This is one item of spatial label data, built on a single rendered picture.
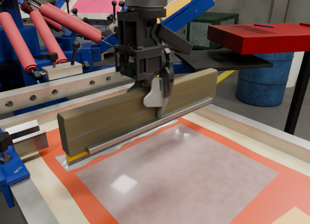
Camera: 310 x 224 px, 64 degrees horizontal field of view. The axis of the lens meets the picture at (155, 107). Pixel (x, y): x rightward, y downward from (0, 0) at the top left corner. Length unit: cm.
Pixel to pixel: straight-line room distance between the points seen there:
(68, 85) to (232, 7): 690
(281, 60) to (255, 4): 432
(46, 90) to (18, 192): 41
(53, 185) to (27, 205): 9
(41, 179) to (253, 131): 53
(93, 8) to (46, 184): 164
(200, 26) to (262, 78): 289
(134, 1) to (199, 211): 38
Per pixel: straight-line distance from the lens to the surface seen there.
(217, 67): 137
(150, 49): 44
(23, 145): 64
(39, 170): 63
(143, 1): 44
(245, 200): 54
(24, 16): 204
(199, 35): 584
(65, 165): 62
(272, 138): 70
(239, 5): 750
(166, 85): 48
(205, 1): 117
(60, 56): 111
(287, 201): 57
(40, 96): 86
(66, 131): 42
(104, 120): 45
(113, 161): 61
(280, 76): 329
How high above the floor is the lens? 132
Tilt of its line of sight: 26 degrees down
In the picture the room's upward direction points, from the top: straight up
